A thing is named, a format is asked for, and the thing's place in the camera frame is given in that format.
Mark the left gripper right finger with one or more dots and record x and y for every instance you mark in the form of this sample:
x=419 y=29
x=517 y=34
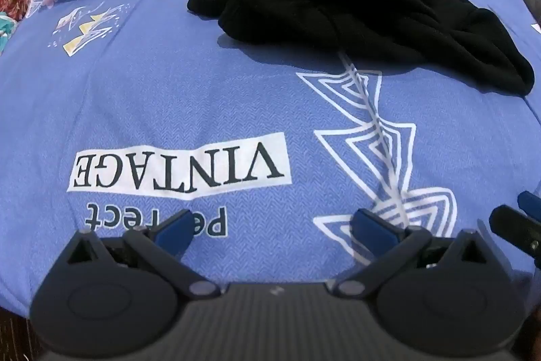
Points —
x=393 y=249

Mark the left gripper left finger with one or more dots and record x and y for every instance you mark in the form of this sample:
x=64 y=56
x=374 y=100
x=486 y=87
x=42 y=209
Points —
x=157 y=249

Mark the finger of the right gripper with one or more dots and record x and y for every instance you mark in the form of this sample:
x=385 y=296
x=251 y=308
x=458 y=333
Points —
x=518 y=230
x=530 y=204

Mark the black pants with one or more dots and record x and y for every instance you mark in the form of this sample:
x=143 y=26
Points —
x=453 y=35

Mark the blue printed bedsheet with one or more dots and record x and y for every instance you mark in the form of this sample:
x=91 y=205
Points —
x=119 y=113

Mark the teal patterned pillow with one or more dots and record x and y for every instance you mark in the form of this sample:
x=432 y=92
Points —
x=8 y=27

